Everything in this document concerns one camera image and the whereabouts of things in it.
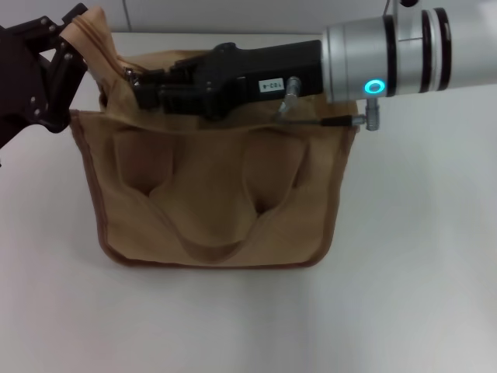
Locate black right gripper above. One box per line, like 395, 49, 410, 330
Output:
133, 38, 326, 122

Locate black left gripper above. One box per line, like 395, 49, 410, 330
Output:
0, 2, 90, 149

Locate khaki canvas food bag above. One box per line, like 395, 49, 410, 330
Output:
57, 5, 360, 270

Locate right gripper cable with plug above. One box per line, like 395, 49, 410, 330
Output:
271, 75, 382, 132

